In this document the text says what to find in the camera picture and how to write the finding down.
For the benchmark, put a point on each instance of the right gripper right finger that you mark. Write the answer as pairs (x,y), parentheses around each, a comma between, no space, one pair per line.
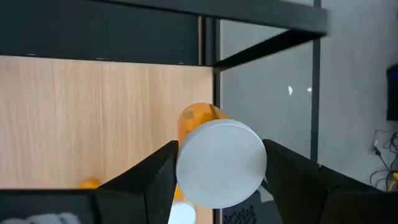
(311,199)

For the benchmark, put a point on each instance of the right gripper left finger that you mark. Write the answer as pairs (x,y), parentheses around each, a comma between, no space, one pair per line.
(140,199)

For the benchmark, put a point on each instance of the light wooden shelf board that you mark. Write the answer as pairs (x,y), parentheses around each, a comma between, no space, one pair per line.
(93,109)

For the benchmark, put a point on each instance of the black perforated box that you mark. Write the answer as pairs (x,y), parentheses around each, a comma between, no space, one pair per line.
(239,216)

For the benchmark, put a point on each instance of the black electronic box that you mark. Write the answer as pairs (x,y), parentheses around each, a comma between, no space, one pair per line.
(393,99)

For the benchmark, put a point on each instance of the black table frame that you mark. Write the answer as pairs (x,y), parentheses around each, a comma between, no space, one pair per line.
(217,90)

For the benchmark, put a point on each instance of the black shelf frame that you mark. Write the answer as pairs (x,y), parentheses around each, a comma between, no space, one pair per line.
(273,20)

